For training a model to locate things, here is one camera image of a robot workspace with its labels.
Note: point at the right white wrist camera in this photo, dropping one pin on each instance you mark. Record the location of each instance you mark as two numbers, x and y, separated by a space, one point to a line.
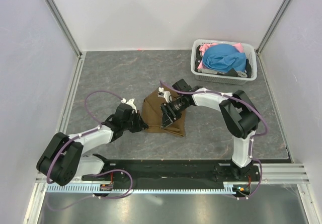
162 93

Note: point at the white slotted cable duct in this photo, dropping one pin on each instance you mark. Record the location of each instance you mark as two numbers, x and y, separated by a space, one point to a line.
97 188

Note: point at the left aluminium frame post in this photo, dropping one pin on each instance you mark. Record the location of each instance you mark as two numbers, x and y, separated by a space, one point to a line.
63 26

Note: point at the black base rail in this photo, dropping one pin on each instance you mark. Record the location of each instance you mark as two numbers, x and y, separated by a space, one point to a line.
174 174

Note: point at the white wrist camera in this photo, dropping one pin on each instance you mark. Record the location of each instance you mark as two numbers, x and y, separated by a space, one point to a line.
130 102
162 93

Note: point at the brown cloth napkin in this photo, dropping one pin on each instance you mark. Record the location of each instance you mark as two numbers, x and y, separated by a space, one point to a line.
152 116

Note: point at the aluminium frame post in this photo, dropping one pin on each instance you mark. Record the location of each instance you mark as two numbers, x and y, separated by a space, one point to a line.
273 25
63 26

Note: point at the grey cloth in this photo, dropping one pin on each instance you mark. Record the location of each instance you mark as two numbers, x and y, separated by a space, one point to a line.
230 73

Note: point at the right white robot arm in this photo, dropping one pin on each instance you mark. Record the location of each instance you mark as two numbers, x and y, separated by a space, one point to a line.
236 109

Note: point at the right aluminium frame post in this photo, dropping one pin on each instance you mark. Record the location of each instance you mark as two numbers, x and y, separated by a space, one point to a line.
273 25

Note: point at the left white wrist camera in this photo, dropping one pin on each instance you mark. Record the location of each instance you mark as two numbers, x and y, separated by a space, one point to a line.
130 102

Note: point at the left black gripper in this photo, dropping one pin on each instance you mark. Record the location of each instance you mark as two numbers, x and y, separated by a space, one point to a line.
140 125

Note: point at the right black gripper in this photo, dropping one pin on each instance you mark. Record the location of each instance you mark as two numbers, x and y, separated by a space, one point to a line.
167 119

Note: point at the white plastic basket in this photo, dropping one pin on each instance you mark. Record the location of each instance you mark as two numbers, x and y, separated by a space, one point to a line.
198 50

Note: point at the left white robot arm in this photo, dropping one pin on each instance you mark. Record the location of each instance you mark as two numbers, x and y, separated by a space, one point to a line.
63 158

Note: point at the blue cloth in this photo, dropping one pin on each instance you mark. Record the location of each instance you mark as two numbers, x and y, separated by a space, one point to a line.
224 58

